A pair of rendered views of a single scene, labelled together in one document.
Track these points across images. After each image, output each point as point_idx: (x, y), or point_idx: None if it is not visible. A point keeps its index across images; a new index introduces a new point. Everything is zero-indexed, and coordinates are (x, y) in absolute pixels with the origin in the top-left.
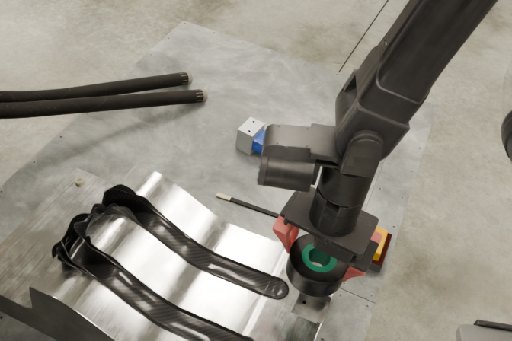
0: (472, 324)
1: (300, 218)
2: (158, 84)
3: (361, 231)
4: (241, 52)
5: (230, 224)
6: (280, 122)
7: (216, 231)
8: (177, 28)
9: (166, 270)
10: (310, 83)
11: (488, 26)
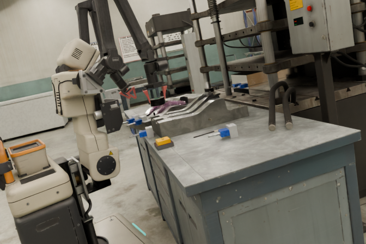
0: None
1: (158, 81)
2: (284, 117)
3: (146, 84)
4: (306, 141)
5: (194, 115)
6: (237, 142)
7: (195, 113)
8: (349, 128)
9: (193, 108)
10: (255, 153)
11: None
